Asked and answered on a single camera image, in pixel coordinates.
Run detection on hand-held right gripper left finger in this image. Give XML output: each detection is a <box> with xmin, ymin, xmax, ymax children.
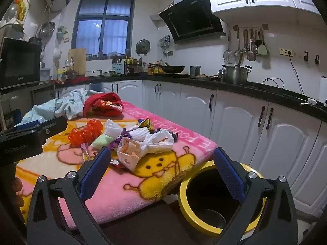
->
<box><xmin>26</xmin><ymin>146</ymin><xmax>113</xmax><ymax>245</ymax></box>

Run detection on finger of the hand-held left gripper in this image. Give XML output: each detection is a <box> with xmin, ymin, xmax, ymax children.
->
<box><xmin>38</xmin><ymin>116</ymin><xmax>68</xmax><ymax>140</ymax></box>
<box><xmin>15</xmin><ymin>119</ymin><xmax>42</xmax><ymax>131</ymax></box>

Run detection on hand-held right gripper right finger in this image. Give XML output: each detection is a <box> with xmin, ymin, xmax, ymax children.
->
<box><xmin>213</xmin><ymin>147</ymin><xmax>298</xmax><ymax>245</ymax></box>

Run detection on silver foil wrapper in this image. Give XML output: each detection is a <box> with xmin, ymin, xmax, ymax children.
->
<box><xmin>80</xmin><ymin>143</ymin><xmax>99</xmax><ymax>162</ymax></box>

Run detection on small red wrapper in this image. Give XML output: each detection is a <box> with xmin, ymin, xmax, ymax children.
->
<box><xmin>110</xmin><ymin>158</ymin><xmax>126</xmax><ymax>169</ymax></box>

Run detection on pale green packet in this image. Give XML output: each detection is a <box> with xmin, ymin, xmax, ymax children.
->
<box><xmin>91</xmin><ymin>134</ymin><xmax>114</xmax><ymax>150</ymax></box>

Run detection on purple foil wrapper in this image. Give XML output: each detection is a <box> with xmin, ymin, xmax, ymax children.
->
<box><xmin>107</xmin><ymin>129</ymin><xmax>134</xmax><ymax>151</ymax></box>

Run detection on white pleated paper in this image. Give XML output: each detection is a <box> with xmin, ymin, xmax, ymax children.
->
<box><xmin>127</xmin><ymin>125</ymin><xmax>155</xmax><ymax>142</ymax></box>
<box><xmin>103</xmin><ymin>119</ymin><xmax>126</xmax><ymax>139</ymax></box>

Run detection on yellow rimmed black bin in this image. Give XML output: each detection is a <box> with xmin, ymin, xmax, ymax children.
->
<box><xmin>178</xmin><ymin>160</ymin><xmax>269</xmax><ymax>235</ymax></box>

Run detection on yellow black snack wrapper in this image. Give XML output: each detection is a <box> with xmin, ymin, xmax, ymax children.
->
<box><xmin>137</xmin><ymin>119</ymin><xmax>156</xmax><ymax>134</ymax></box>

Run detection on white plastic bag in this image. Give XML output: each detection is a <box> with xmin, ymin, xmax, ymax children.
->
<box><xmin>144</xmin><ymin>129</ymin><xmax>175</xmax><ymax>154</ymax></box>

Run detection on person's left hand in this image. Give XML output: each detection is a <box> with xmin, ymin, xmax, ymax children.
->
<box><xmin>11</xmin><ymin>177</ymin><xmax>25</xmax><ymax>210</ymax></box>

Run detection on light blue cloth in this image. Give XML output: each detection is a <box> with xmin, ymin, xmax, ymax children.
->
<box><xmin>15</xmin><ymin>88</ymin><xmax>103</xmax><ymax>128</ymax></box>

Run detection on pink printed blanket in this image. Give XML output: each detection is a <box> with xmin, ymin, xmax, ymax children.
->
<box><xmin>15</xmin><ymin>99</ymin><xmax>217</xmax><ymax>231</ymax></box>

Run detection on red dish cloth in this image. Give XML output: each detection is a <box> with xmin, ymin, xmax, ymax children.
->
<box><xmin>55</xmin><ymin>76</ymin><xmax>88</xmax><ymax>85</ymax></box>

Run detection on pale blue plastic basket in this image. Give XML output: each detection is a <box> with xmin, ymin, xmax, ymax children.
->
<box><xmin>39</xmin><ymin>68</ymin><xmax>52</xmax><ymax>82</ymax></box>

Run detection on black microwave oven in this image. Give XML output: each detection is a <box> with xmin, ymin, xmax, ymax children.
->
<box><xmin>0</xmin><ymin>37</ymin><xmax>42</xmax><ymax>90</ymax></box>

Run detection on wooden cutting board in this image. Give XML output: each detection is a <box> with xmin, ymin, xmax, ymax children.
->
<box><xmin>68</xmin><ymin>48</ymin><xmax>87</xmax><ymax>76</ymax></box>

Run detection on white plastic holder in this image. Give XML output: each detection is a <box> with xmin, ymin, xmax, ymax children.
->
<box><xmin>52</xmin><ymin>47</ymin><xmax>62</xmax><ymax>68</ymax></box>

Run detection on blue utensil holder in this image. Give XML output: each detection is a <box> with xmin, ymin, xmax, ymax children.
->
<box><xmin>112</xmin><ymin>62</ymin><xmax>125</xmax><ymax>75</ymax></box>

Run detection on row of spice jars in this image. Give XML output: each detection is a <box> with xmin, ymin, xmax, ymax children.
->
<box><xmin>86</xmin><ymin>52</ymin><xmax>131</xmax><ymax>61</ymax></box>

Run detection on hanging steel colander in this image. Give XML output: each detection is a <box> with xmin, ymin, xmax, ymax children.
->
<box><xmin>39</xmin><ymin>21</ymin><xmax>56</xmax><ymax>37</ymax></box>

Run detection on steel cooking pot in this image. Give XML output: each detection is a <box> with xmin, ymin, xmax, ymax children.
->
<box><xmin>222</xmin><ymin>65</ymin><xmax>252</xmax><ymax>85</ymax></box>

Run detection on group of sauce bottles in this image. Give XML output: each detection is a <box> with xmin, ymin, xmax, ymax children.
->
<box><xmin>125</xmin><ymin>56</ymin><xmax>166</xmax><ymax>75</ymax></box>

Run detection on dark framed window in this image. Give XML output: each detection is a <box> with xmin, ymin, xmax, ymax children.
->
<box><xmin>70</xmin><ymin>0</ymin><xmax>134</xmax><ymax>54</ymax></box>

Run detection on hanging pan lid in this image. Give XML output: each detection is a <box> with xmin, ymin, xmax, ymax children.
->
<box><xmin>135</xmin><ymin>39</ymin><xmax>151</xmax><ymax>56</ymax></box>

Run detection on black wok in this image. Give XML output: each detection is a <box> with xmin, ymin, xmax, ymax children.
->
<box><xmin>149</xmin><ymin>62</ymin><xmax>186</xmax><ymax>74</ymax></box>

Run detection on hanging metal utensils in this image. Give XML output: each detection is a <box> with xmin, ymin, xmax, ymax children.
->
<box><xmin>235</xmin><ymin>28</ymin><xmax>262</xmax><ymax>62</ymax></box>

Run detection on white black appliance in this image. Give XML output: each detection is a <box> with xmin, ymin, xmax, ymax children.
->
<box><xmin>319</xmin><ymin>76</ymin><xmax>327</xmax><ymax>106</ymax></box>

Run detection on pale green spatula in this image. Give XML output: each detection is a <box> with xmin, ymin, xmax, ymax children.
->
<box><xmin>258</xmin><ymin>29</ymin><xmax>268</xmax><ymax>55</ymax></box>

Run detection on black range hood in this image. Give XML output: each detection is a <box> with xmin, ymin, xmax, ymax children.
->
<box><xmin>158</xmin><ymin>0</ymin><xmax>226</xmax><ymax>41</ymax></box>

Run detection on fruit wall picture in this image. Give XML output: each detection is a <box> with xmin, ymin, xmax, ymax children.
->
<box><xmin>13</xmin><ymin>0</ymin><xmax>31</xmax><ymax>22</ymax></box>

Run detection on wire mesh strainer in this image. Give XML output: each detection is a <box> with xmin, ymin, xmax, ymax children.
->
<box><xmin>223</xmin><ymin>30</ymin><xmax>235</xmax><ymax>64</ymax></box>

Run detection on black cable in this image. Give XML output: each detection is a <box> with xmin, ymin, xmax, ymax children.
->
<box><xmin>263</xmin><ymin>55</ymin><xmax>311</xmax><ymax>97</ymax></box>

